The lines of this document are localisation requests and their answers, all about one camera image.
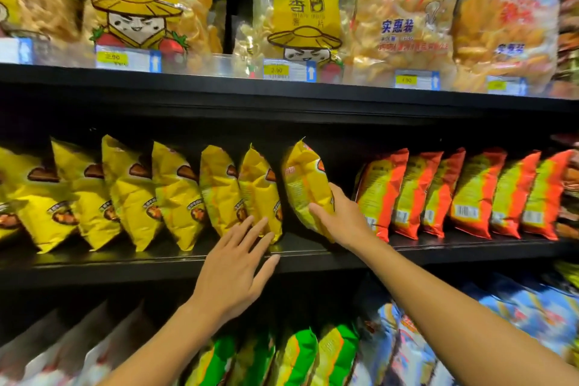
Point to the person's left hand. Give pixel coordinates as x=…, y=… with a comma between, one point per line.
x=235, y=277

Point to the person's right hand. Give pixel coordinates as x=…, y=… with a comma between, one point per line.
x=348, y=225

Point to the yellow snack bag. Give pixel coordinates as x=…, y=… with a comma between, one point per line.
x=303, y=182

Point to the green fries snack bag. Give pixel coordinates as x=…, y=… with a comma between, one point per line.
x=213, y=365
x=253, y=361
x=335, y=354
x=297, y=359

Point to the blue puffed snack bag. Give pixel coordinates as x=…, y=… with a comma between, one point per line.
x=375, y=340
x=538, y=309
x=441, y=377
x=412, y=361

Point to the row of yellow chip bags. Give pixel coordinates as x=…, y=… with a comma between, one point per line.
x=127, y=191

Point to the black metal shelf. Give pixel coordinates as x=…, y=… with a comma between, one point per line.
x=271, y=101

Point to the row of plain white bags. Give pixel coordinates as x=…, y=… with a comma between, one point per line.
x=63, y=349

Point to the large clear chip bags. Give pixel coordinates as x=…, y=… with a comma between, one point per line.
x=308, y=10

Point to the noodle packets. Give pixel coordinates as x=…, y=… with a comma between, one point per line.
x=570, y=273

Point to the person's right forearm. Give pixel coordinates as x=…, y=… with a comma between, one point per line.
x=461, y=318

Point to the person's left forearm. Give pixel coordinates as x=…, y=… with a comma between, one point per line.
x=163, y=349

